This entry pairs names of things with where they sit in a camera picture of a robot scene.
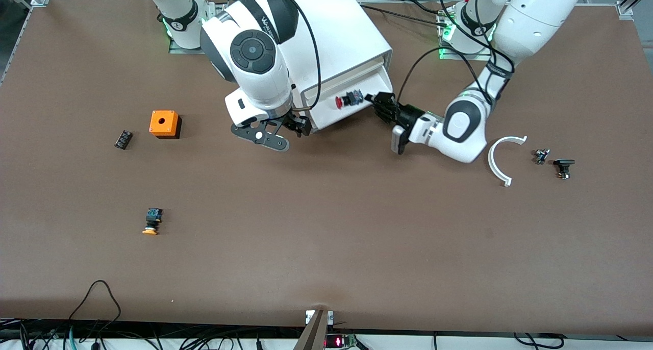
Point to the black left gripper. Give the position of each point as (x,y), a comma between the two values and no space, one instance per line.
(406,115)

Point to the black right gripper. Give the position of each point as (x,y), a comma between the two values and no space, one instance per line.
(295,121)

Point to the red push button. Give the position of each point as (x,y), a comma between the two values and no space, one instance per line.
(347,99)

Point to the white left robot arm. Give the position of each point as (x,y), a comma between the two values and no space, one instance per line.
(535,13)

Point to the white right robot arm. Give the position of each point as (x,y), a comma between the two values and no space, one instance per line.
(255,49)

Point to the white uppermost cabinet drawer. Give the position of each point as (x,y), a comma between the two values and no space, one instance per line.
(357,69)

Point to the white drawer cabinet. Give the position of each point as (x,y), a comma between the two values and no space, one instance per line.
(347,28)

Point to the yellow push button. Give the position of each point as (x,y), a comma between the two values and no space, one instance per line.
(152,220)

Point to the white curved plastic piece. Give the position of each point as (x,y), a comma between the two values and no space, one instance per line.
(491,161)

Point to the small black contact block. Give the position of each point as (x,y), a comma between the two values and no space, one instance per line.
(123,140)

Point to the device with red light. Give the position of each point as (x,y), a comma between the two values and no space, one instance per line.
(334,341)

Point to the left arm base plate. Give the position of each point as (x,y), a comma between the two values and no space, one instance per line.
(479,57)

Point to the orange button enclosure box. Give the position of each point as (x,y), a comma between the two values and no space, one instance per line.
(163,121)

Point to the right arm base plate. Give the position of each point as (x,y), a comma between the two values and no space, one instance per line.
(176,49)

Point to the small grey switch part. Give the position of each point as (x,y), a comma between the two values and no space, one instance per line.
(541,156)

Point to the black switch part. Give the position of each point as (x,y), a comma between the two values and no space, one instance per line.
(563,163)

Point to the camera mount post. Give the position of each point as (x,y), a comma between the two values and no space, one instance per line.
(314,334)

